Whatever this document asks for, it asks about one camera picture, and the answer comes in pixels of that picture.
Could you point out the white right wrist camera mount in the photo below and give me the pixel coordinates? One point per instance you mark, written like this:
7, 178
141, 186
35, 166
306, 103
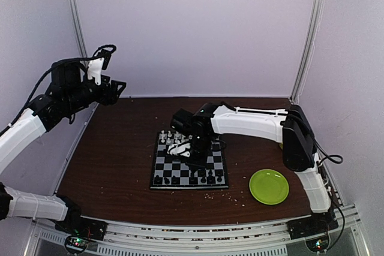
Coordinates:
180, 149

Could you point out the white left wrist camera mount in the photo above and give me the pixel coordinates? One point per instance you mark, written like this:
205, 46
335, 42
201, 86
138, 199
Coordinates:
95, 67

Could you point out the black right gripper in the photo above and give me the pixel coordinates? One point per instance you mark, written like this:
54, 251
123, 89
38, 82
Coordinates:
198, 163

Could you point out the front aluminium rail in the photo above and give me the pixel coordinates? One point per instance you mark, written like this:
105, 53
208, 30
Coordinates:
258, 238

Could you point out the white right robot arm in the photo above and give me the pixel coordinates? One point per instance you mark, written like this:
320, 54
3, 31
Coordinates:
301, 152

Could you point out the green plate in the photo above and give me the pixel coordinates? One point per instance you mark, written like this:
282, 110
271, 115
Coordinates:
269, 187

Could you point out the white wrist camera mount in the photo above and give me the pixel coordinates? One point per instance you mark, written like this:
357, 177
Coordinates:
95, 67
180, 149

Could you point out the aluminium frame post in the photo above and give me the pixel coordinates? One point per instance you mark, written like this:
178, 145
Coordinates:
77, 27
307, 53

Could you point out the right aluminium frame post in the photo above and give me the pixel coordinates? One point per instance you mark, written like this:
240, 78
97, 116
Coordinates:
307, 53

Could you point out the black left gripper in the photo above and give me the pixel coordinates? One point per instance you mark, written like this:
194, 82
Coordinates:
109, 95

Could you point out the black and white chessboard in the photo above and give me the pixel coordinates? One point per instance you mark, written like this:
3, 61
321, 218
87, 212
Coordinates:
173, 172

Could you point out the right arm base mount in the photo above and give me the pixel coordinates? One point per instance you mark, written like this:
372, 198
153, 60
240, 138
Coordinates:
314, 230

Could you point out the left aluminium frame post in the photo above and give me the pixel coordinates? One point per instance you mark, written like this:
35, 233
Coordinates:
77, 27

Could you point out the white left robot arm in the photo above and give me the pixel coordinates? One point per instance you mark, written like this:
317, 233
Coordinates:
75, 84

